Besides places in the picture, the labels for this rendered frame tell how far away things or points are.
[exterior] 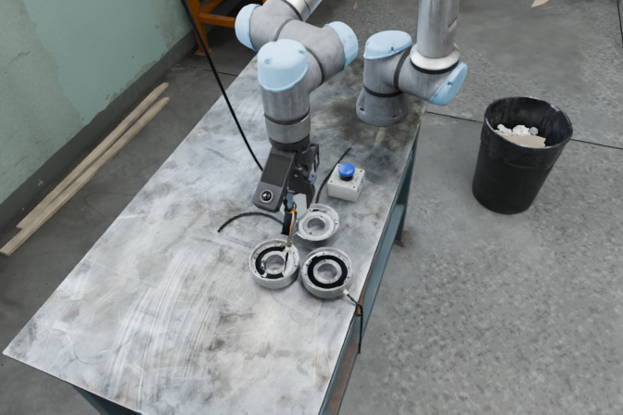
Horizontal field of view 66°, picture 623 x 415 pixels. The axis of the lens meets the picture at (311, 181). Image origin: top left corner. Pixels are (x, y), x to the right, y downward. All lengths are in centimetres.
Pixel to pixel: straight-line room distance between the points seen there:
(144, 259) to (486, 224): 154
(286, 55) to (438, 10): 47
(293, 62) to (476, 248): 156
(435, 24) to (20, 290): 188
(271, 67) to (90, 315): 64
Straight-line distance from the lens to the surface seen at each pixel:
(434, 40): 114
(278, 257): 102
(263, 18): 86
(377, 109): 133
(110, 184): 254
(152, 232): 116
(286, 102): 73
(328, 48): 78
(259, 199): 79
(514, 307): 202
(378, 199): 115
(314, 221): 108
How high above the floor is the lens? 165
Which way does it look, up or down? 46 degrees down
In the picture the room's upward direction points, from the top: 3 degrees counter-clockwise
